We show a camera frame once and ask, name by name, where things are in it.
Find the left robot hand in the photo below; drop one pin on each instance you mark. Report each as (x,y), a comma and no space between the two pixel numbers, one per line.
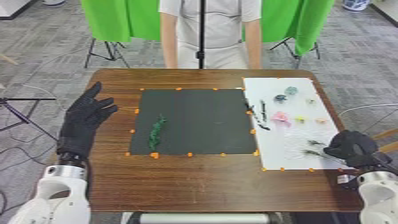
(85,120)

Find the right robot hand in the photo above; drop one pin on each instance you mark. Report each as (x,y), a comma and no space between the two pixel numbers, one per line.
(353,146)

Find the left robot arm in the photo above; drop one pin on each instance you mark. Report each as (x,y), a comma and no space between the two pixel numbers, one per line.
(58,190)

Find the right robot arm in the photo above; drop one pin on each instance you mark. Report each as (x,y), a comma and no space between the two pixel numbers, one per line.
(378,193)

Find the dark mat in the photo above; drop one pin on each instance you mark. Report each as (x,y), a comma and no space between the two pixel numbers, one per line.
(200,123)

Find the person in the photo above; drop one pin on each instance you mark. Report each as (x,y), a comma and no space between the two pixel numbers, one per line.
(222,30)

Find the green sprig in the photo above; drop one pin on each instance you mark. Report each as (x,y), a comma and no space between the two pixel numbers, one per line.
(311,153)
(314,143)
(248,107)
(156,131)
(263,127)

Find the peach flower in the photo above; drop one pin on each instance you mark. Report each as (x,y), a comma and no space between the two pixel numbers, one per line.
(319,120)

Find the white sheet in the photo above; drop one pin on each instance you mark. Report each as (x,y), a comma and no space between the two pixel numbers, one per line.
(295,133)

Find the black tripod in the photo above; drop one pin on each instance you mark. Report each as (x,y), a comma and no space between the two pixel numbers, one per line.
(23,113)

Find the yellow flower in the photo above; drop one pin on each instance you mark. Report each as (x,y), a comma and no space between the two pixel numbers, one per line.
(300,119)

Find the pink flower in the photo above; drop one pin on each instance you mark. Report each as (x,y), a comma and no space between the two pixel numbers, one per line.
(280,118)

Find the white flower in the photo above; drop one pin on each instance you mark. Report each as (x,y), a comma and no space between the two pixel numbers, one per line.
(309,100)

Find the blue flower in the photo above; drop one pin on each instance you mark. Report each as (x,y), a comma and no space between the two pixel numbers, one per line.
(279,98)

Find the teal flower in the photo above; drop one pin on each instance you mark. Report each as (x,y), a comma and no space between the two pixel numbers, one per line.
(289,90)

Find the black stand pole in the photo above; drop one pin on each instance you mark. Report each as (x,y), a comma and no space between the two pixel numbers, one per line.
(200,33)

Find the pale grey bar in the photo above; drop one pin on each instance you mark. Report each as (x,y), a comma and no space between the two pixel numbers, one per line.
(204,218)

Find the blue and white vase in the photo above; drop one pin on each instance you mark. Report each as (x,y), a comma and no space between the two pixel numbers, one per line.
(355,5)

